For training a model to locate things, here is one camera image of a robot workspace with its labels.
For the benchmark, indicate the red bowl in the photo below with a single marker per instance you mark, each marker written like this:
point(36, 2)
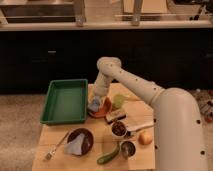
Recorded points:
point(103, 111)

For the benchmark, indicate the silver fork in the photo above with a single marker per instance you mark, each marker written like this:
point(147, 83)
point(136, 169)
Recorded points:
point(52, 152)

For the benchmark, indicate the green plastic tray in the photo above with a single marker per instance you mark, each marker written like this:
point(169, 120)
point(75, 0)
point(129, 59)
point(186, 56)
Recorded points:
point(66, 102)

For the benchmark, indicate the green cucumber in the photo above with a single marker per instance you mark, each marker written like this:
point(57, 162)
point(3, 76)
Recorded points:
point(108, 157)

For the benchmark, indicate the grey crumpled cloth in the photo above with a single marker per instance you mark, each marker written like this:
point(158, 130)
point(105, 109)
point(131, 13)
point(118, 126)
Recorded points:
point(74, 147)

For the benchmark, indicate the light green cup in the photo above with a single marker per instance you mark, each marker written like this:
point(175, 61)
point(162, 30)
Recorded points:
point(118, 101)

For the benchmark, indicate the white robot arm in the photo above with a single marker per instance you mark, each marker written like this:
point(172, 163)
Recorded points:
point(178, 131)

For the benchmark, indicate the dark cup with contents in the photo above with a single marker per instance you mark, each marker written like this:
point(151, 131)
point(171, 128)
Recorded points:
point(118, 129)

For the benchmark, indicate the wooden cutting board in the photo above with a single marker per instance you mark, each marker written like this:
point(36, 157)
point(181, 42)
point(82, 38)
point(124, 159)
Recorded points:
point(104, 142)

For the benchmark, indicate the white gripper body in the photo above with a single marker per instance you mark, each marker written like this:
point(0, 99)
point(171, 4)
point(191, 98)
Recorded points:
point(101, 86)

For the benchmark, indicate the dark brown bowl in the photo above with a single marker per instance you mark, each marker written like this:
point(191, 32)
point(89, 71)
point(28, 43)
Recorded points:
point(87, 142)

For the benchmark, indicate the yellow onion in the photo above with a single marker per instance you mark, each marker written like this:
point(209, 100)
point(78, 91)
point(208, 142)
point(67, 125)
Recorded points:
point(145, 138)

